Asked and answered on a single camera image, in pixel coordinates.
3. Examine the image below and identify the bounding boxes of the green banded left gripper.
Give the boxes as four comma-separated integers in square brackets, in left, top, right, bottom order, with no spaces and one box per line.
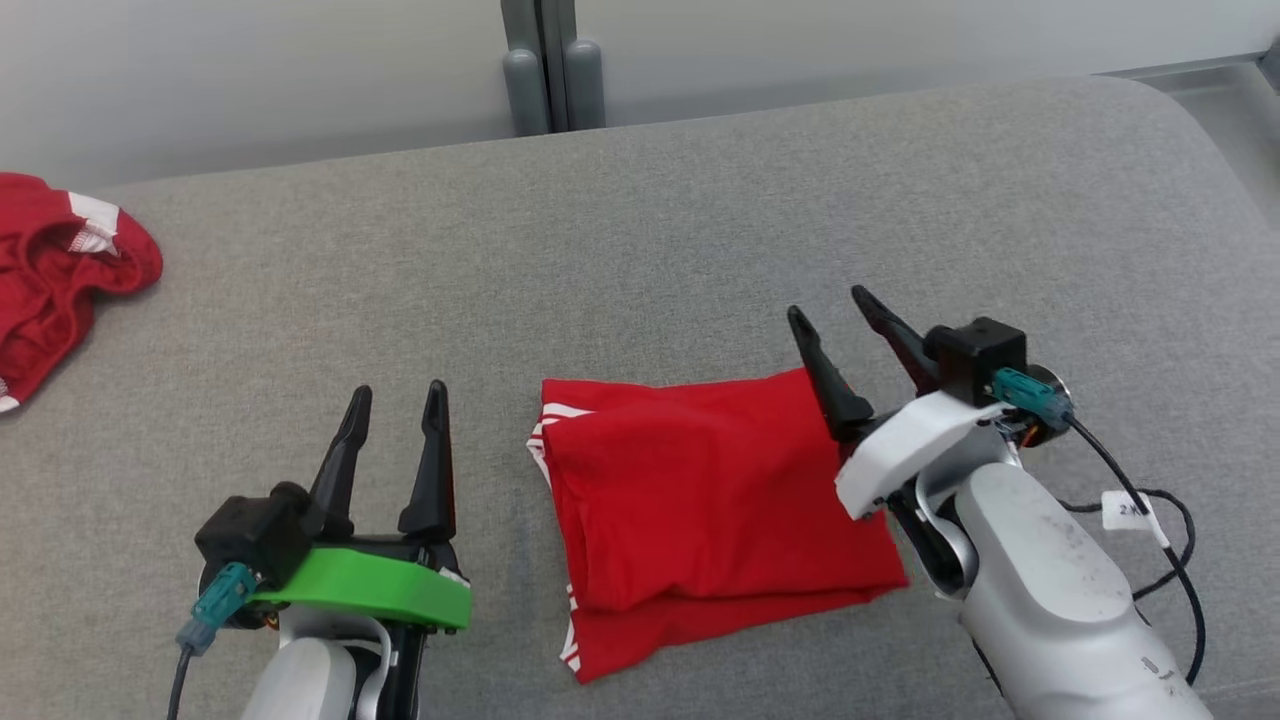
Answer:
[248,380,473,663]

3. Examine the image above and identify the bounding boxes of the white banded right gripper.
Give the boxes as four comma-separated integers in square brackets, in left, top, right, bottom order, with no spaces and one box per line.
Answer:
[787,285,1006,601]

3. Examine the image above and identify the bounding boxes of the red shorts white stripes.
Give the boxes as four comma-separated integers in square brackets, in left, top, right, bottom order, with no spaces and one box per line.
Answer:
[0,172,164,414]

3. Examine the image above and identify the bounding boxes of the grey fabric sofa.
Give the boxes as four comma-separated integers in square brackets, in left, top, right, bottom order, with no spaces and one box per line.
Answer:
[0,75,1280,720]

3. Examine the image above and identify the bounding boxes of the grey round-topped cylinder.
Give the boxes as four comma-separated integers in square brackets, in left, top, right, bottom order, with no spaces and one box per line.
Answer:
[563,38,607,131]
[503,48,551,138]

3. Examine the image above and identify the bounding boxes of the teal cable connector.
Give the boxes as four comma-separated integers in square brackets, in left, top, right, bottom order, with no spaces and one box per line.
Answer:
[177,561,260,657]
[992,368,1074,432]

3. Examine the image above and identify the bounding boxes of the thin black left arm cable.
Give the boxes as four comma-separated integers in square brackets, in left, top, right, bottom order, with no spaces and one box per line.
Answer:
[165,645,198,720]

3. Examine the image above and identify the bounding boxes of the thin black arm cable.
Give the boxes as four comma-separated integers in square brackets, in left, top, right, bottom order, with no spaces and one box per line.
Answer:
[1058,415,1208,688]
[165,645,198,720]

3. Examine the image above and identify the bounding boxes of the white cable label tag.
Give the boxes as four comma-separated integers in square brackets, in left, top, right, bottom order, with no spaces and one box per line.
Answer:
[1101,489,1170,549]

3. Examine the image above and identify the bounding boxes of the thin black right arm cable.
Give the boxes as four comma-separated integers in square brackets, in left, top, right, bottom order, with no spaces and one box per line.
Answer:
[1058,415,1208,688]

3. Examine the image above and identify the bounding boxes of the grey metal floor rail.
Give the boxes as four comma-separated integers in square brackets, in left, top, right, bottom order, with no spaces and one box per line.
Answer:
[1100,40,1280,89]

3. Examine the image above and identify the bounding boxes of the grey vertical frame post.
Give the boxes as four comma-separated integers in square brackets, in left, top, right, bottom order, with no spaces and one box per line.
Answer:
[500,0,579,136]

